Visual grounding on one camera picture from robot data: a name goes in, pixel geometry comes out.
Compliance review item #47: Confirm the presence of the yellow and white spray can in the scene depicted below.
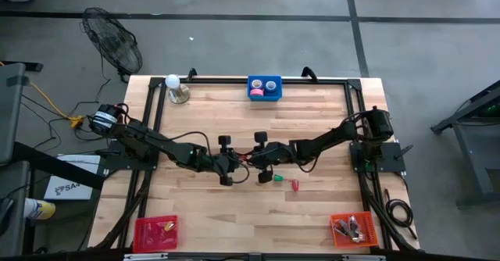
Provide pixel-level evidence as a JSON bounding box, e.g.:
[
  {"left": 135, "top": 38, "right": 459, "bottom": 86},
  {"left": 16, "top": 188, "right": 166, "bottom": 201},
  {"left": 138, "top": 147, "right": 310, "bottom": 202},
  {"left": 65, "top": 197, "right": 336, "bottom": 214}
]
[{"left": 23, "top": 197, "right": 56, "bottom": 221}]

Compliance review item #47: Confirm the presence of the red plastic basket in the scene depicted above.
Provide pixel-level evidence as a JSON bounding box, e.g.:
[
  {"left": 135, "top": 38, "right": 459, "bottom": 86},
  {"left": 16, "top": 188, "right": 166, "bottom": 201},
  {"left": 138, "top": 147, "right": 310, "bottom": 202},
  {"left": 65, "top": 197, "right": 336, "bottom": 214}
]
[{"left": 132, "top": 214, "right": 180, "bottom": 253}]

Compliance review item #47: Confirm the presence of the orange plastic basket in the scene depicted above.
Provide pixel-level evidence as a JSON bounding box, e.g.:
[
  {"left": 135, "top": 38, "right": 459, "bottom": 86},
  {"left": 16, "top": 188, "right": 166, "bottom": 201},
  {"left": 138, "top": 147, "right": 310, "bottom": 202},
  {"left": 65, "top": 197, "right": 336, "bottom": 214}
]
[{"left": 330, "top": 210, "right": 379, "bottom": 248}]

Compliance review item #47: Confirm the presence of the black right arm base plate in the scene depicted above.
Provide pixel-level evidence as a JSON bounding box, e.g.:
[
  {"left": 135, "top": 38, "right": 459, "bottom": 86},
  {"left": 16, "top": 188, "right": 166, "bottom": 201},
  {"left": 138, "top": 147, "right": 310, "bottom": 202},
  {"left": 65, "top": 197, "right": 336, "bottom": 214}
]
[{"left": 349, "top": 141, "right": 407, "bottom": 173}]

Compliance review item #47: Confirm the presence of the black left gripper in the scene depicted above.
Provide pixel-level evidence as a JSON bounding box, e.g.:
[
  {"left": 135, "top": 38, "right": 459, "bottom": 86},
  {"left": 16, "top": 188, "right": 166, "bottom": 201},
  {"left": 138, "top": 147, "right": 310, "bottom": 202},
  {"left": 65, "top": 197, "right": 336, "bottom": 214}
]
[{"left": 212, "top": 134, "right": 248, "bottom": 188}]

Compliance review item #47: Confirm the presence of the black aluminium table frame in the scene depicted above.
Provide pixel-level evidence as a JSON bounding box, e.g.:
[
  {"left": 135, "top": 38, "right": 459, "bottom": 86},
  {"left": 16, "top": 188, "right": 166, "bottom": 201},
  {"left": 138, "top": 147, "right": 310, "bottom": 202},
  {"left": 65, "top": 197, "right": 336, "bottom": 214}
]
[{"left": 116, "top": 76, "right": 419, "bottom": 254}]

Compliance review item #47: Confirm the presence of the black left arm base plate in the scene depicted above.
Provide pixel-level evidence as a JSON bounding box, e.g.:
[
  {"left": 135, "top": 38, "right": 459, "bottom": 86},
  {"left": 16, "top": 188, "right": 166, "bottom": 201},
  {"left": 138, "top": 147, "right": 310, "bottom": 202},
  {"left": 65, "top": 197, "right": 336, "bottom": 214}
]
[{"left": 97, "top": 139, "right": 159, "bottom": 171}]

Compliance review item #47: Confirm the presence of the coiled black cable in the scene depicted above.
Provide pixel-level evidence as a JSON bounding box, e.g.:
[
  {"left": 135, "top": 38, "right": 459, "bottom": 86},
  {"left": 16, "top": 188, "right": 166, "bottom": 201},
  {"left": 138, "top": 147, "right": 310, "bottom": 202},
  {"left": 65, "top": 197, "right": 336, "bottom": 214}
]
[{"left": 384, "top": 188, "right": 417, "bottom": 241}]

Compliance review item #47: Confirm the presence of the black metal stand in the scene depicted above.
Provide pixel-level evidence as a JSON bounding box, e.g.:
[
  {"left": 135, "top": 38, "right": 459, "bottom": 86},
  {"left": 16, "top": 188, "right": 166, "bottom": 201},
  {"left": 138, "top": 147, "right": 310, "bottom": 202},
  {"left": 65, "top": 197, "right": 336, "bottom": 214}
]
[{"left": 430, "top": 79, "right": 500, "bottom": 207}]

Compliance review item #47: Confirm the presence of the black floor fan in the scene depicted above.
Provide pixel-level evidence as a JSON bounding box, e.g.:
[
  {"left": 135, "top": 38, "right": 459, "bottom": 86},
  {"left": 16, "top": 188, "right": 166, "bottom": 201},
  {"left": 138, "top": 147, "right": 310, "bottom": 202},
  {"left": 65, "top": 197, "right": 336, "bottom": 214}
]
[{"left": 80, "top": 6, "right": 144, "bottom": 83}]

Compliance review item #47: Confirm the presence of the table lamp with white bulb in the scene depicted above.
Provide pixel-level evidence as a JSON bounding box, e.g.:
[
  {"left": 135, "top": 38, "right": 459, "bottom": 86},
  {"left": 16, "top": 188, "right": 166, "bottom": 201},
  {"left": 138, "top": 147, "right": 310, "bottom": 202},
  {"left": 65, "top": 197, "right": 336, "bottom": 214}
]
[{"left": 164, "top": 73, "right": 191, "bottom": 105}]

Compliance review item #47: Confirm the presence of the white printed box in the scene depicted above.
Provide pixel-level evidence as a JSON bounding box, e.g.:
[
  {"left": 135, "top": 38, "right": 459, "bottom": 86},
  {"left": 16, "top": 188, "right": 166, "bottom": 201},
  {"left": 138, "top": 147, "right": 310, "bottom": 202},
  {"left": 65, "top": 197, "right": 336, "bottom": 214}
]
[{"left": 43, "top": 154, "right": 102, "bottom": 202}]

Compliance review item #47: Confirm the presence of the blue plastic basket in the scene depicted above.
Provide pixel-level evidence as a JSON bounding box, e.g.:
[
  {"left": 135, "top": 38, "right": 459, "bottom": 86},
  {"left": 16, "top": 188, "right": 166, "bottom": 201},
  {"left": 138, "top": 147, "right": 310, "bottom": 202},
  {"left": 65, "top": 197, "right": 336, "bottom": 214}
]
[{"left": 247, "top": 75, "right": 283, "bottom": 102}]

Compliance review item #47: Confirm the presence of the yellow extension cord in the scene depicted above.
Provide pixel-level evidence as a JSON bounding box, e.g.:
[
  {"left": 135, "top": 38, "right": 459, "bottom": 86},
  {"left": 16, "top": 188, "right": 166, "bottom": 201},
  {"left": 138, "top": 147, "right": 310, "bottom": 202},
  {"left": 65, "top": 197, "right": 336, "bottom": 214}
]
[{"left": 29, "top": 80, "right": 85, "bottom": 130}]

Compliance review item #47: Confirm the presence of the black staple remover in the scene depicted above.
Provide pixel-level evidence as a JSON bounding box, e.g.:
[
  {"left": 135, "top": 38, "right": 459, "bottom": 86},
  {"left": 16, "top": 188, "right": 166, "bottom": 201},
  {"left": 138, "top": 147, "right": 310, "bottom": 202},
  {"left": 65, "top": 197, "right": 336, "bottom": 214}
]
[{"left": 334, "top": 220, "right": 349, "bottom": 238}]

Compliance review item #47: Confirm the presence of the black metal beam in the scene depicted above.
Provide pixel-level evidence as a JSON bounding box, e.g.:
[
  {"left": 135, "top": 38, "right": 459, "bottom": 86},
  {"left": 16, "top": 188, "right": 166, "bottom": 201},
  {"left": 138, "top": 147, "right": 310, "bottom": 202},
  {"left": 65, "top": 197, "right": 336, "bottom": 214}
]
[{"left": 13, "top": 141, "right": 106, "bottom": 190}]

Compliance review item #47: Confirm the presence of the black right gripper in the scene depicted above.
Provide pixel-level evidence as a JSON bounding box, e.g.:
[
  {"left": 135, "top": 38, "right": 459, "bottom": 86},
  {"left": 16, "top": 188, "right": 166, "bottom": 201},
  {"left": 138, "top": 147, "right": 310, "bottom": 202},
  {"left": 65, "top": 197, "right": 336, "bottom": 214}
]
[{"left": 246, "top": 130, "right": 298, "bottom": 184}]

